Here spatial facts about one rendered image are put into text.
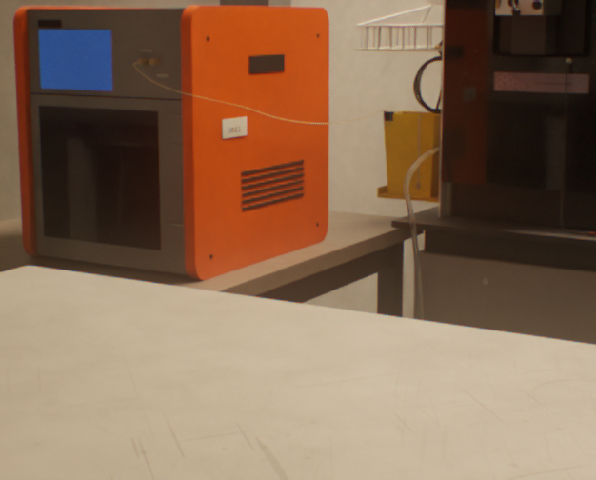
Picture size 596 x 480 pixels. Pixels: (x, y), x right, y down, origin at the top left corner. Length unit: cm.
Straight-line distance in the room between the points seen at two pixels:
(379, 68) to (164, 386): 292
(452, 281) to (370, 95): 147
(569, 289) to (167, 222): 73
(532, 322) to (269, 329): 137
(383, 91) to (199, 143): 181
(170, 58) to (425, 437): 128
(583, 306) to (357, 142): 163
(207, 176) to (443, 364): 113
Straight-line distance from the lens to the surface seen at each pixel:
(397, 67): 356
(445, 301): 223
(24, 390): 72
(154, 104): 186
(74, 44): 196
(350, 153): 365
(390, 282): 241
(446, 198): 230
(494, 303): 219
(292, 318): 86
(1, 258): 209
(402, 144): 232
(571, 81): 216
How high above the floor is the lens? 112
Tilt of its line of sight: 11 degrees down
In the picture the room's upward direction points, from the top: straight up
